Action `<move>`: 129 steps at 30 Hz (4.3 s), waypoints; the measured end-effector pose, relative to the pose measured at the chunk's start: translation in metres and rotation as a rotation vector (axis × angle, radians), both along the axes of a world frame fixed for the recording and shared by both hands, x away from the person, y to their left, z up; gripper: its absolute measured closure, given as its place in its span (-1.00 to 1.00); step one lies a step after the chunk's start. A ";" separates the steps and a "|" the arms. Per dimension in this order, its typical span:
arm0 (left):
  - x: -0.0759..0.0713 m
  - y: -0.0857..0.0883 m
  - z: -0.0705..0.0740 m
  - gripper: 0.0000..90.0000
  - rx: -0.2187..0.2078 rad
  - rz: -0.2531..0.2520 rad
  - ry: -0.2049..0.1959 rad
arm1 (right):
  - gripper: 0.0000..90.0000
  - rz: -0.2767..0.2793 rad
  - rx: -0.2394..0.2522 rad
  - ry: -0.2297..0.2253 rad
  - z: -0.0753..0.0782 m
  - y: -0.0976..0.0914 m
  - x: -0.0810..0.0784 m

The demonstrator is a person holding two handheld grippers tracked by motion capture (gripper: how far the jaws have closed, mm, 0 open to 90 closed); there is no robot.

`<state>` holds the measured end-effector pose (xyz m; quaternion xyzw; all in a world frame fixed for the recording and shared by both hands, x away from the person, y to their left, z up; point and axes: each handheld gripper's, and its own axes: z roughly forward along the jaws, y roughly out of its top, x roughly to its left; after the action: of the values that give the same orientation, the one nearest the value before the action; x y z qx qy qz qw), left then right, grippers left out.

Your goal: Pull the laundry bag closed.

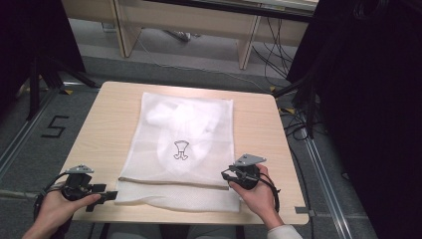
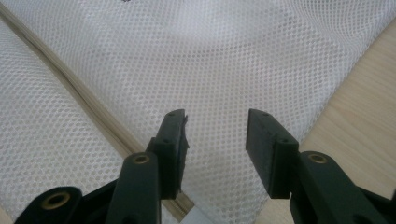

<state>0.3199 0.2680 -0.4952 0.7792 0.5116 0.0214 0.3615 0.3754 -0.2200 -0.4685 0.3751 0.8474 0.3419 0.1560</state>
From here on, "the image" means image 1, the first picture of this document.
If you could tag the black metal stand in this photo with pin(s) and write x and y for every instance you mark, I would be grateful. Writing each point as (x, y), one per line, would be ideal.
(49, 78)
(307, 99)

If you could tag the metal floor rail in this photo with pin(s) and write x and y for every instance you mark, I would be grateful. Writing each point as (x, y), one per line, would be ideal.
(20, 139)
(326, 186)

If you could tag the white garment with printed figure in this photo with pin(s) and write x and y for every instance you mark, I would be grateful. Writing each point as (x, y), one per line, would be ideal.
(185, 119)

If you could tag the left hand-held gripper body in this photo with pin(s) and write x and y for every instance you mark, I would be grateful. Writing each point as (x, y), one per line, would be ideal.
(77, 186)

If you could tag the white mesh laundry bag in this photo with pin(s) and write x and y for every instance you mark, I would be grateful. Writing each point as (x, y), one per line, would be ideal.
(185, 132)

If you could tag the grey power strip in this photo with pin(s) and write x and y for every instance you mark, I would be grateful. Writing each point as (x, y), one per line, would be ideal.
(179, 35)

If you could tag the person's grey trouser legs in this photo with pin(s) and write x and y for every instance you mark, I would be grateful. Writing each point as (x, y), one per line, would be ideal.
(172, 232)

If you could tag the person's left hand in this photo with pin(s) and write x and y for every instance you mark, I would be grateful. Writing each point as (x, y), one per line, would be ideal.
(54, 210)

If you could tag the light wooden desk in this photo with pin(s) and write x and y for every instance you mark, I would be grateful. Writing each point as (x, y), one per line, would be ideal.
(185, 21)

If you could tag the black curtain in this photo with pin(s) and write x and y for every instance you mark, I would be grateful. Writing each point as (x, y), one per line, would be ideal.
(30, 33)
(365, 99)

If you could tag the grey tape strip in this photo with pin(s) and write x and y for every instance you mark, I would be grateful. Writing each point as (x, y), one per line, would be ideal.
(302, 210)

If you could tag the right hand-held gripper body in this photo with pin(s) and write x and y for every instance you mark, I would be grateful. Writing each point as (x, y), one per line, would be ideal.
(247, 174)

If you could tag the person's right hand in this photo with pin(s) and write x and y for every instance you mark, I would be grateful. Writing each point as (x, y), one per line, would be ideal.
(262, 199)

